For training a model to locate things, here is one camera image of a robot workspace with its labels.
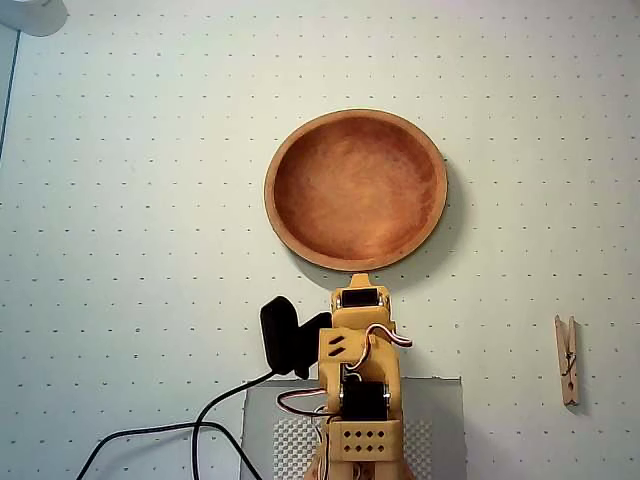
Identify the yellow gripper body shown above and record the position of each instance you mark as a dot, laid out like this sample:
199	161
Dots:
359	317

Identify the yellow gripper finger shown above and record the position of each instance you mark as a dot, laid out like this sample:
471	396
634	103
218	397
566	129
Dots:
361	281

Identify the wooden clothespin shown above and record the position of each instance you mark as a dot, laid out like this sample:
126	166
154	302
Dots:
570	385

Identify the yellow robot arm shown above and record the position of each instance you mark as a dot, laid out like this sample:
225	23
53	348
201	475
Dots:
385	370

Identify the round wooden bowl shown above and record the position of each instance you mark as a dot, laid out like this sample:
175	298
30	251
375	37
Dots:
355	190

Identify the white textured anti-slip mat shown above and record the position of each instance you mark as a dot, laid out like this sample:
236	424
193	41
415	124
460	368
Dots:
292	450

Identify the white cylindrical object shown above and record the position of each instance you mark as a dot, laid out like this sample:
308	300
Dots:
30	15

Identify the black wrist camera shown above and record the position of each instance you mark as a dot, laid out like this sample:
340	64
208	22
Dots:
277	335

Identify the gray metal base plate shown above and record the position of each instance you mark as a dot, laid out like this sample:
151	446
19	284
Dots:
440	400

